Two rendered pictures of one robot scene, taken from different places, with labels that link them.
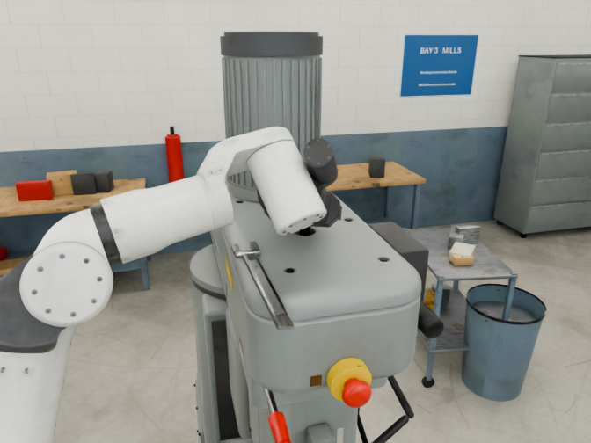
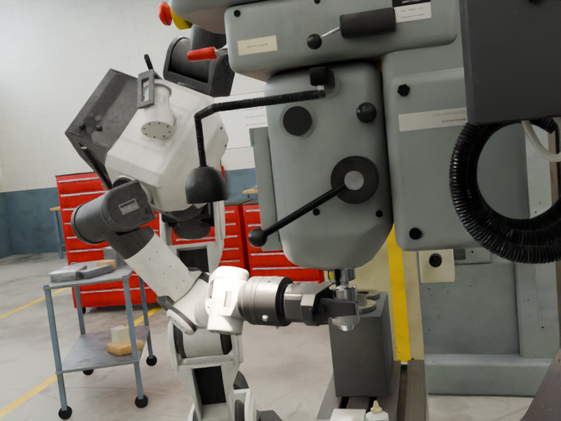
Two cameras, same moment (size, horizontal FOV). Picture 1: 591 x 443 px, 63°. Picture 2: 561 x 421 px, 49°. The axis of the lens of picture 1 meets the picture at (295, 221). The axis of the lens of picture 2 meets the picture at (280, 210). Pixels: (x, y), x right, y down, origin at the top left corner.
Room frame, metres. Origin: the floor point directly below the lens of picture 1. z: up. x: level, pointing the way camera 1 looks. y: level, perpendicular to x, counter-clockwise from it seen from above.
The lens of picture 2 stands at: (1.16, -0.96, 1.51)
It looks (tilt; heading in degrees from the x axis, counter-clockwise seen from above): 6 degrees down; 118
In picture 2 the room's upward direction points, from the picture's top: 6 degrees counter-clockwise
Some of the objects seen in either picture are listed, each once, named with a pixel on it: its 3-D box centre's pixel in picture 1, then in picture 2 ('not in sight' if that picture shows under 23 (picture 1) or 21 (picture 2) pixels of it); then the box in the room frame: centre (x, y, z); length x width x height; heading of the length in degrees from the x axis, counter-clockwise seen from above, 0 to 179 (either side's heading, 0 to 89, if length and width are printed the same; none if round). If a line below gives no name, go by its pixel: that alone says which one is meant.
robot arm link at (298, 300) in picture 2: not in sight; (295, 303); (0.67, -0.02, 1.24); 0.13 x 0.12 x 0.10; 91
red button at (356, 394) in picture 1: (355, 390); (169, 12); (0.51, -0.08, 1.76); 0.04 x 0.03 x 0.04; 105
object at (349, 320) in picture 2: not in sight; (344, 306); (0.76, -0.02, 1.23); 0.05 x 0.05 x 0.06
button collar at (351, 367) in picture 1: (349, 379); (182, 11); (0.54, -0.07, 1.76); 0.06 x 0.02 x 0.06; 105
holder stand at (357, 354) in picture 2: not in sight; (362, 338); (0.63, 0.39, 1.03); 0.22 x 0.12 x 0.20; 104
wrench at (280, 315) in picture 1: (261, 279); not in sight; (0.58, 0.05, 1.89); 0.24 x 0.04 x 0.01; 17
